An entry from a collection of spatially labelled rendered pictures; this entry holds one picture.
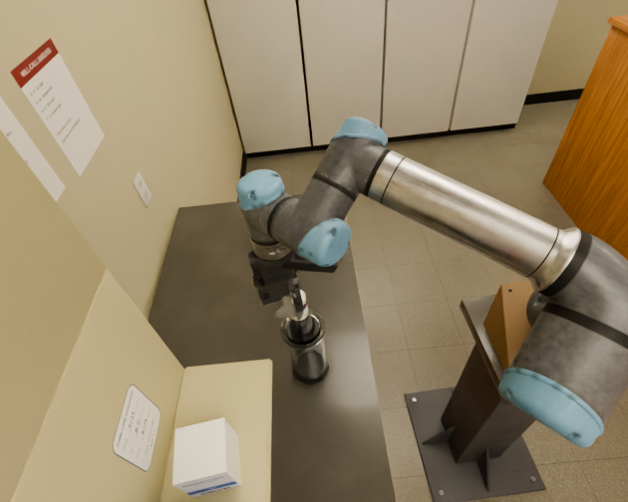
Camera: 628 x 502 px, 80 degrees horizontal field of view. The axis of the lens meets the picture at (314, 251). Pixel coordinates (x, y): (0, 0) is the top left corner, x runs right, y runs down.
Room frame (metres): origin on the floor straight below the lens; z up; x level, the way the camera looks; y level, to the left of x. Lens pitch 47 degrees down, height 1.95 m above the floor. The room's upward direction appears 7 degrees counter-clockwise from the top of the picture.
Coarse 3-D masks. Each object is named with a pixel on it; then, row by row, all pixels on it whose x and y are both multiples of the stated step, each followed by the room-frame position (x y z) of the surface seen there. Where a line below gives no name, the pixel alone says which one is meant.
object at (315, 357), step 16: (288, 320) 0.51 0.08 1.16; (304, 320) 0.53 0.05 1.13; (320, 320) 0.50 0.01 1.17; (288, 336) 0.50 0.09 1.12; (304, 336) 0.53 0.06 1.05; (320, 336) 0.46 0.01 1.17; (304, 352) 0.44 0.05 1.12; (320, 352) 0.46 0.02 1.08; (304, 368) 0.44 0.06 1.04; (320, 368) 0.45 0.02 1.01
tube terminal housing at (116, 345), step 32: (96, 320) 0.19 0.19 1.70; (128, 320) 0.22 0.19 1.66; (96, 352) 0.17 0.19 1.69; (128, 352) 0.19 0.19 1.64; (160, 352) 0.22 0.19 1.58; (64, 384) 0.13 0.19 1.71; (96, 384) 0.15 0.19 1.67; (128, 384) 0.17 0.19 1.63; (160, 384) 0.19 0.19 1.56; (64, 416) 0.11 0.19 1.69; (96, 416) 0.13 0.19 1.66; (32, 448) 0.09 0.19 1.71; (64, 448) 0.10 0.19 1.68; (96, 448) 0.11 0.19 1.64; (160, 448) 0.14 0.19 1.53; (32, 480) 0.07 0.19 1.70; (64, 480) 0.08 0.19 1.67; (96, 480) 0.09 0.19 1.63; (128, 480) 0.10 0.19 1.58; (160, 480) 0.11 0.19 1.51
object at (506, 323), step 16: (512, 288) 0.55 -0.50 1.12; (528, 288) 0.54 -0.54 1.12; (496, 304) 0.54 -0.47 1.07; (512, 304) 0.52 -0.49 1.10; (496, 320) 0.51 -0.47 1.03; (512, 320) 0.49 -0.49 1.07; (496, 336) 0.49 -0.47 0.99; (512, 336) 0.46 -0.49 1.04; (496, 352) 0.46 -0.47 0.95; (512, 352) 0.43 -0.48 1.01
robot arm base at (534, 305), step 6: (534, 294) 0.52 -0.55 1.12; (540, 294) 0.51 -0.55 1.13; (528, 300) 0.52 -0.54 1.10; (534, 300) 0.50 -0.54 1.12; (540, 300) 0.50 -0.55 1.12; (546, 300) 0.49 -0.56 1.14; (528, 306) 0.50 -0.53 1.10; (534, 306) 0.49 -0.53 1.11; (540, 306) 0.48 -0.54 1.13; (528, 312) 0.49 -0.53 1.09; (534, 312) 0.48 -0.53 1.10; (540, 312) 0.47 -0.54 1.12; (528, 318) 0.48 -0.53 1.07; (534, 318) 0.47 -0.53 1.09
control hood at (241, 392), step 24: (264, 360) 0.23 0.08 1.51; (192, 384) 0.21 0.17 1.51; (216, 384) 0.21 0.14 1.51; (240, 384) 0.20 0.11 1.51; (264, 384) 0.20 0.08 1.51; (192, 408) 0.18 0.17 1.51; (216, 408) 0.18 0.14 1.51; (240, 408) 0.17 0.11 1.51; (264, 408) 0.17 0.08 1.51; (240, 432) 0.15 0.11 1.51; (264, 432) 0.14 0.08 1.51; (168, 456) 0.13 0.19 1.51; (240, 456) 0.12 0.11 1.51; (264, 456) 0.12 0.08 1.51; (168, 480) 0.11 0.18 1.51; (264, 480) 0.10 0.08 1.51
